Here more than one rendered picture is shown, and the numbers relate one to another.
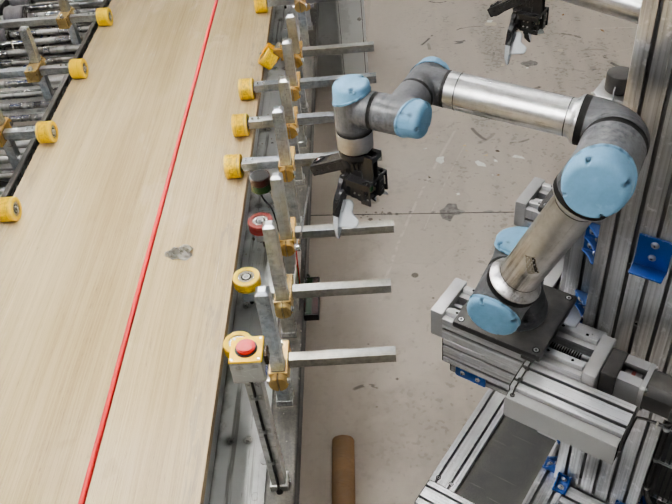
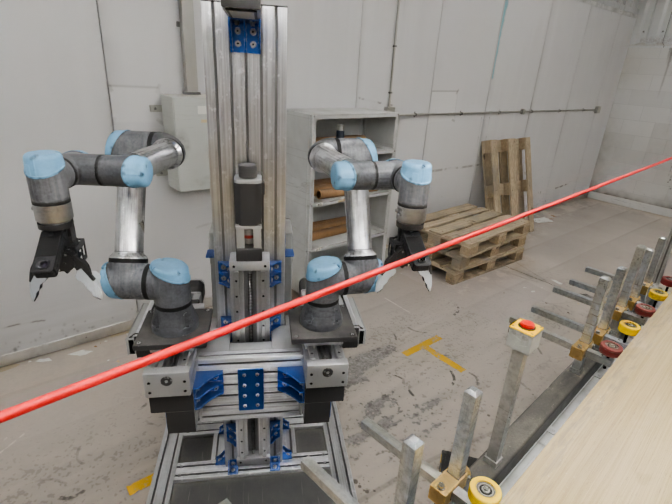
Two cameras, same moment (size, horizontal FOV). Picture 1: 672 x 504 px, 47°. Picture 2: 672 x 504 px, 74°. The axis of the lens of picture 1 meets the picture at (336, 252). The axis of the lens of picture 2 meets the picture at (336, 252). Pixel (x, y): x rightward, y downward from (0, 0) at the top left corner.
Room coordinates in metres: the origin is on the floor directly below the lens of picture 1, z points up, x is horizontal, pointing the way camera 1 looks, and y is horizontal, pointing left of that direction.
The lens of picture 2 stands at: (2.28, 0.50, 1.87)
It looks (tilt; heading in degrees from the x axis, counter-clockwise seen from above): 23 degrees down; 221
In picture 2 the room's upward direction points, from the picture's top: 3 degrees clockwise
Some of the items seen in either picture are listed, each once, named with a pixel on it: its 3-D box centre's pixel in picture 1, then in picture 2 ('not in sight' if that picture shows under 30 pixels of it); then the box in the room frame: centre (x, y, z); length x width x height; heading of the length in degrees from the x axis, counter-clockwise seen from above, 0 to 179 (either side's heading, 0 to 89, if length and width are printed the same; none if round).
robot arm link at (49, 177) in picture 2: not in sight; (47, 177); (1.97, -0.60, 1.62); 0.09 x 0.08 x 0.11; 44
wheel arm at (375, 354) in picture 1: (315, 358); (418, 465); (1.37, 0.09, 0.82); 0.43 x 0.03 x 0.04; 85
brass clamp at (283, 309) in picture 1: (284, 296); not in sight; (1.61, 0.17, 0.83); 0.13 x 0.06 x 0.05; 175
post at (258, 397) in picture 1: (267, 432); (506, 407); (1.07, 0.21, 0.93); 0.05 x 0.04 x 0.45; 175
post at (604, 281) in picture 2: not in sight; (589, 327); (0.34, 0.27, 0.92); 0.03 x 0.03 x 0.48; 85
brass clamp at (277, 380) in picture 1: (279, 365); (450, 483); (1.36, 0.19, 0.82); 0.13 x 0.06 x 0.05; 175
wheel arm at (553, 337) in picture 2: not in sight; (557, 339); (0.37, 0.17, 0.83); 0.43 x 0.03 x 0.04; 85
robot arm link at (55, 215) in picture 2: not in sight; (52, 212); (1.98, -0.60, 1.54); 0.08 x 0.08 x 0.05
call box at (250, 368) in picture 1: (249, 360); (524, 337); (1.07, 0.21, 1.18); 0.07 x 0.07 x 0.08; 85
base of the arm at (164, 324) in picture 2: not in sight; (174, 312); (1.65, -0.73, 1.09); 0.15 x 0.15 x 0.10
